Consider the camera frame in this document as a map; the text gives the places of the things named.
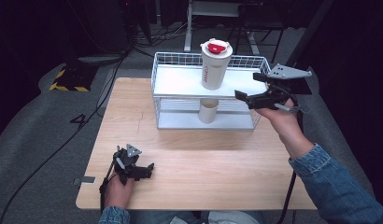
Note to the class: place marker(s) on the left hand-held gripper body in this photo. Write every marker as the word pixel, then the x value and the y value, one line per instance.
pixel 126 160

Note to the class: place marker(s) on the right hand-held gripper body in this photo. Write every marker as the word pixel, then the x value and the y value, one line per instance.
pixel 278 90

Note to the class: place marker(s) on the beige paper cup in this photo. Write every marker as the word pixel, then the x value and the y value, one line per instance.
pixel 208 111

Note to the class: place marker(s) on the white tumbler with red lid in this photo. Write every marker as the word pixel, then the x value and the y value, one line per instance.
pixel 215 67

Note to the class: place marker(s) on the person's left hand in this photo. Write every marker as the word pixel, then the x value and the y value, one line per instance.
pixel 118 193

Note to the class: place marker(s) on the person's right hand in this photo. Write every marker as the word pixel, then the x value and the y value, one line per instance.
pixel 284 124

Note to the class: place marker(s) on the grey tape strip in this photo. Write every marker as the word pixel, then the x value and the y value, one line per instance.
pixel 85 179

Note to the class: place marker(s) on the black slanted pole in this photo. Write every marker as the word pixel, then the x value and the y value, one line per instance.
pixel 308 34

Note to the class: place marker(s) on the person's legs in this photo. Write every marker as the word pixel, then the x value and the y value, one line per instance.
pixel 217 217

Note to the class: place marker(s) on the yellow black striped floor plate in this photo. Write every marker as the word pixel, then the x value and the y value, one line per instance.
pixel 70 80

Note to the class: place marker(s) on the black metal chair frame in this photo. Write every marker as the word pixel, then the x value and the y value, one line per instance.
pixel 261 21

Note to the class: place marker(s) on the white metal desk frame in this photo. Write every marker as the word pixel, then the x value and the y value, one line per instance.
pixel 208 12

